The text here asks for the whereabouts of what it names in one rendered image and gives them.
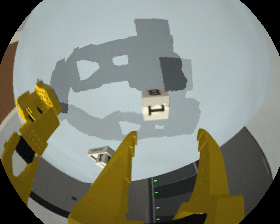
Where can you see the white number cube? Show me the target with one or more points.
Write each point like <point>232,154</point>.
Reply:
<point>102,160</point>
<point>155,104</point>

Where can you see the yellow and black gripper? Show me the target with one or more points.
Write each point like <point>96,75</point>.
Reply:
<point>106,201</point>

